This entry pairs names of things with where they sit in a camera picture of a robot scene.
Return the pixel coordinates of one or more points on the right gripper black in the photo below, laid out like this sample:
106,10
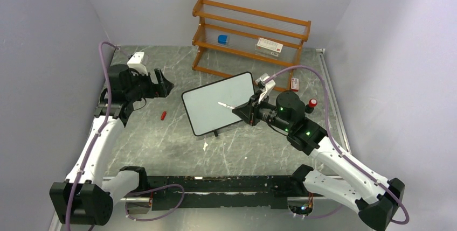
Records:
248,111

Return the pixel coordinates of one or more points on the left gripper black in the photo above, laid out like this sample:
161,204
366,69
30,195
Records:
159,90

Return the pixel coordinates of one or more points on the red whiteboard marker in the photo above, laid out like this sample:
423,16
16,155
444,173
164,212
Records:
225,105

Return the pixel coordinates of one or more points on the whiteboard with black frame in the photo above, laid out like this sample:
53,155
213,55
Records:
205,114

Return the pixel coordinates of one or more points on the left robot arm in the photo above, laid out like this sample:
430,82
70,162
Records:
84,198

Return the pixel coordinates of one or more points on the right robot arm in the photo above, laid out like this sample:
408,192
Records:
372,196

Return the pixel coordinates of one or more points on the small red white box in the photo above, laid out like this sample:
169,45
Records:
295,84

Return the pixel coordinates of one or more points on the red emergency stop button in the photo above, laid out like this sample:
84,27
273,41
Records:
310,106

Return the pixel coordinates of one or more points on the white red box on rack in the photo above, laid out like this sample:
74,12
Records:
268,47

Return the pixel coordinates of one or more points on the wooden two-tier rack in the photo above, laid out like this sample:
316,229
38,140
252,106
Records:
244,26

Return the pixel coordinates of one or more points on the blue eraser on rack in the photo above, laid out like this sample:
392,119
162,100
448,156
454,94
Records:
223,39

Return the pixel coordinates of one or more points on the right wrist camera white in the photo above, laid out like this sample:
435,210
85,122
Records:
266,85

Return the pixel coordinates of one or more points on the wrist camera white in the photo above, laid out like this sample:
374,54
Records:
266,85
137,63

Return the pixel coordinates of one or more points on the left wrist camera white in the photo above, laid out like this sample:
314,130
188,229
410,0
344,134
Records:
137,63

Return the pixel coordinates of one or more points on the aluminium frame rail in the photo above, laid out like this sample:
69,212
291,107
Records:
353,82

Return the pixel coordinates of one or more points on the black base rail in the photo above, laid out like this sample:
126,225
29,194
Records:
224,191

